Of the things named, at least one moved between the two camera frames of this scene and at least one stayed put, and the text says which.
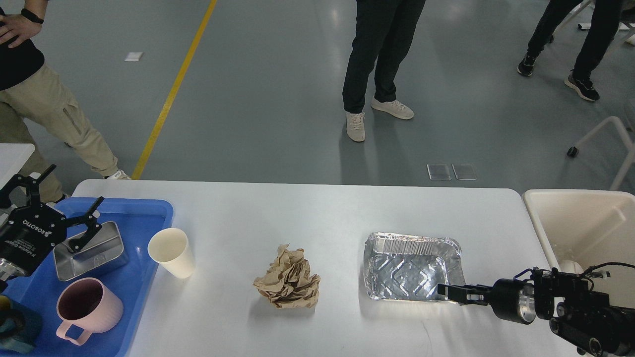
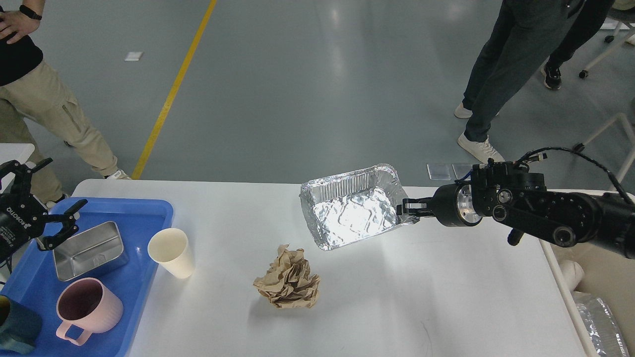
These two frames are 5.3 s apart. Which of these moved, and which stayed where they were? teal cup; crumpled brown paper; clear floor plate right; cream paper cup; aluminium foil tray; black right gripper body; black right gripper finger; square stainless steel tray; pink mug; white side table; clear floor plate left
Moved: aluminium foil tray; black right gripper finger; black right gripper body
Stayed: white side table; pink mug; square stainless steel tray; cream paper cup; teal cup; crumpled brown paper; clear floor plate right; clear floor plate left
